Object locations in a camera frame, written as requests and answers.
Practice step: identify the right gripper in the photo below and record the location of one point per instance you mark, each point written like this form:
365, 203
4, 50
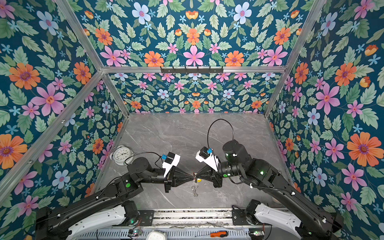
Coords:
214, 178

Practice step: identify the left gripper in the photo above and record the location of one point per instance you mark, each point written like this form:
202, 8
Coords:
170, 179

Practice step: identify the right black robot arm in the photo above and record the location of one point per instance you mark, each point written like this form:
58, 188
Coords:
259, 174

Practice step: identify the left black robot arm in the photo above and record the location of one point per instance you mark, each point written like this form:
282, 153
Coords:
110, 206

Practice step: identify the white square clock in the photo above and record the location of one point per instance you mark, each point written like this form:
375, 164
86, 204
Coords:
155, 235

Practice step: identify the white round alarm clock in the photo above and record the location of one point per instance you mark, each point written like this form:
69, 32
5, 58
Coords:
122, 156

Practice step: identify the small circuit board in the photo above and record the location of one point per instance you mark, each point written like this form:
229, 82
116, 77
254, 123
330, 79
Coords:
133, 233

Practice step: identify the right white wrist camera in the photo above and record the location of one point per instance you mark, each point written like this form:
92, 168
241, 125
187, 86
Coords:
207, 156

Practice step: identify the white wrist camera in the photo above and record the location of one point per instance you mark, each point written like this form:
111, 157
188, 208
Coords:
207, 156
170, 160

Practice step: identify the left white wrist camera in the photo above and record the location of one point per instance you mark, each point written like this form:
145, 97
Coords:
170, 160

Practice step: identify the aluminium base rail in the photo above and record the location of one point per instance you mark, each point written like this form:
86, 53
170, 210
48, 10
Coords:
192, 216

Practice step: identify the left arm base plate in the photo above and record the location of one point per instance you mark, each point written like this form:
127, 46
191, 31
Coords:
143, 218

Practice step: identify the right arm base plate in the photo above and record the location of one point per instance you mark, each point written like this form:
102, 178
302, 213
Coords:
240, 218

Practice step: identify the orange handled screwdriver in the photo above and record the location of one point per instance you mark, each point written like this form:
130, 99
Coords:
219, 234

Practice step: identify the black hook rail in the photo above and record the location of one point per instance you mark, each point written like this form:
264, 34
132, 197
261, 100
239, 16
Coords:
191, 70

